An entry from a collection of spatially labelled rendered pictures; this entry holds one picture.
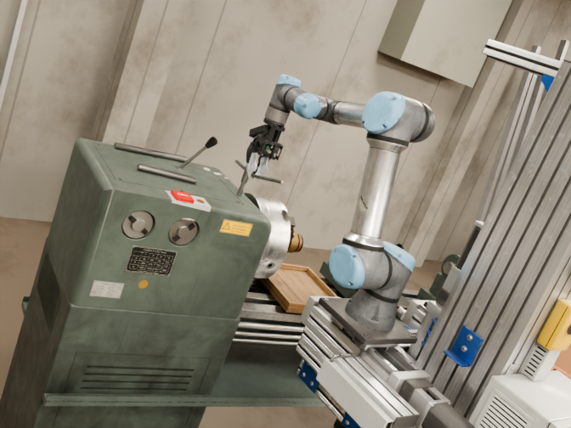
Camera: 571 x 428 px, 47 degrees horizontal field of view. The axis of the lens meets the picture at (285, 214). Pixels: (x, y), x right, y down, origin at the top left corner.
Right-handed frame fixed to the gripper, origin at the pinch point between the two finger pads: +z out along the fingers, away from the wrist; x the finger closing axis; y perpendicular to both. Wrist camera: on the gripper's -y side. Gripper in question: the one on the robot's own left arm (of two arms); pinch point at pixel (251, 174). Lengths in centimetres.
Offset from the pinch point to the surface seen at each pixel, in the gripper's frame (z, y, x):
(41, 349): 75, -1, -51
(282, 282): 47, -15, 40
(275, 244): 23.1, 3.2, 17.8
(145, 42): -5, -228, 26
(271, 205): 12.2, -7.0, 16.6
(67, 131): 69, -246, -2
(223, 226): 15.0, 14.1, -11.1
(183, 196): 8.4, 12.0, -27.0
